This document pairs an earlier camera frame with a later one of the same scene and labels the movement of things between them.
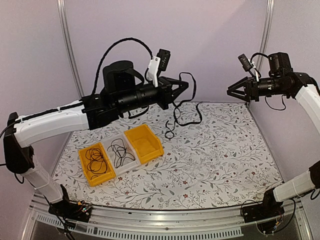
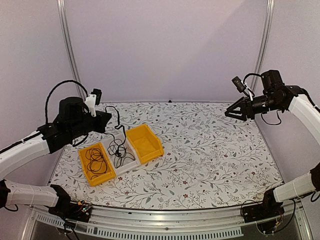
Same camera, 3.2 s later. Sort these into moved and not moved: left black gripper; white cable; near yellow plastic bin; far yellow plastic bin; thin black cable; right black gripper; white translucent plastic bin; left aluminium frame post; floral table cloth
Moved: white cable; right black gripper; left black gripper
Not moved: thin black cable; left aluminium frame post; near yellow plastic bin; far yellow plastic bin; white translucent plastic bin; floral table cloth
